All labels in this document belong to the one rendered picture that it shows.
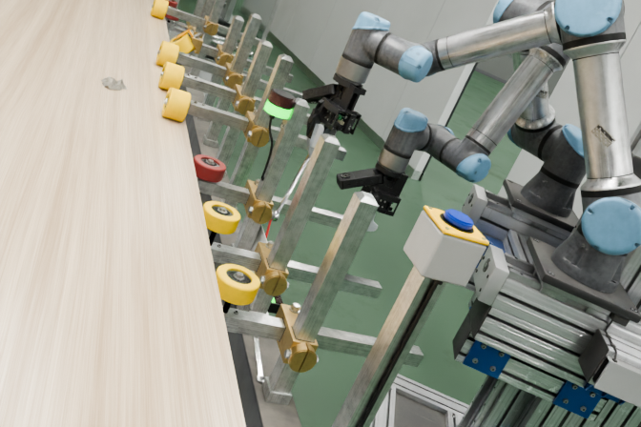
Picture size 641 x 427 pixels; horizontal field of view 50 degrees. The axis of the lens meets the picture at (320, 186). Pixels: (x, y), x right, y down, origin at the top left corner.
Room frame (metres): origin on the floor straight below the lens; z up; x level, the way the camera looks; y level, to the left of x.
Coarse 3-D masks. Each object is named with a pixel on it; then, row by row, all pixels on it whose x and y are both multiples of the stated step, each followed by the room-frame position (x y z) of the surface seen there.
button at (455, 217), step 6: (450, 210) 0.86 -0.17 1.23; (450, 216) 0.84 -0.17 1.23; (456, 216) 0.84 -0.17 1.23; (462, 216) 0.85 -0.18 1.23; (450, 222) 0.84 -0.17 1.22; (456, 222) 0.83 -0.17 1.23; (462, 222) 0.84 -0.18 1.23; (468, 222) 0.84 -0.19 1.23; (462, 228) 0.84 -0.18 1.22; (468, 228) 0.84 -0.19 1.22
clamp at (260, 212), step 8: (248, 184) 1.61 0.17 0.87; (248, 200) 1.56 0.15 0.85; (256, 200) 1.52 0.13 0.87; (248, 208) 1.52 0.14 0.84; (256, 208) 1.51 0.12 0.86; (264, 208) 1.52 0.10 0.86; (272, 208) 1.54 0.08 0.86; (248, 216) 1.52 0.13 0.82; (256, 216) 1.51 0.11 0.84; (264, 216) 1.52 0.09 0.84
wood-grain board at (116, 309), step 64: (0, 0) 2.13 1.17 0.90; (64, 0) 2.49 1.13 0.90; (128, 0) 2.98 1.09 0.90; (0, 64) 1.59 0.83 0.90; (64, 64) 1.79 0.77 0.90; (128, 64) 2.05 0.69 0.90; (0, 128) 1.25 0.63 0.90; (64, 128) 1.38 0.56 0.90; (128, 128) 1.54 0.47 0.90; (0, 192) 1.02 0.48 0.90; (64, 192) 1.11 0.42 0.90; (128, 192) 1.22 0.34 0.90; (192, 192) 1.34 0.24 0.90; (0, 256) 0.85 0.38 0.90; (64, 256) 0.92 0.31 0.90; (128, 256) 1.00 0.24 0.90; (192, 256) 1.08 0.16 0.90; (0, 320) 0.73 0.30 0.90; (64, 320) 0.78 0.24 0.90; (128, 320) 0.83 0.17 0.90; (192, 320) 0.90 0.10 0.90; (0, 384) 0.63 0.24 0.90; (64, 384) 0.67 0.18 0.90; (128, 384) 0.71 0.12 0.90; (192, 384) 0.76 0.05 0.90
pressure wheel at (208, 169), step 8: (200, 160) 1.52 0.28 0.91; (208, 160) 1.53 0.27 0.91; (216, 160) 1.56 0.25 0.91; (200, 168) 1.50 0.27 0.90; (208, 168) 1.50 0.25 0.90; (216, 168) 1.51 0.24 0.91; (224, 168) 1.54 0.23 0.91; (200, 176) 1.50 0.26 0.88; (208, 176) 1.50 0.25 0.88; (216, 176) 1.51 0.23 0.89
